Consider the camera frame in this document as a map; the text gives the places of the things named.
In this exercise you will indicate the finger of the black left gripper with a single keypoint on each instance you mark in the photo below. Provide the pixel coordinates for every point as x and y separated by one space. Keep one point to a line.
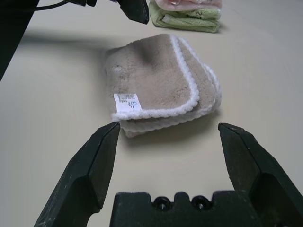
136 10

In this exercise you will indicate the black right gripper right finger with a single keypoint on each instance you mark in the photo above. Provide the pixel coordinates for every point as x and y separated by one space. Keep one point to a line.
260 179

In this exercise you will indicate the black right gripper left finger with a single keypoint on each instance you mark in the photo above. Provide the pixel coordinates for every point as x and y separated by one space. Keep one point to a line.
78 179

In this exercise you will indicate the beige towel with white trim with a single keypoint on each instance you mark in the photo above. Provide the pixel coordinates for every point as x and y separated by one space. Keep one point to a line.
154 78

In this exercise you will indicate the green fluffy towel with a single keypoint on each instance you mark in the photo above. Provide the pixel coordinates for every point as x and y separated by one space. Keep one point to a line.
184 21

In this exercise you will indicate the pink fluffy towel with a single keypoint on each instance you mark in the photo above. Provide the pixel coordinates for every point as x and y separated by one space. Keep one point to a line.
189 3

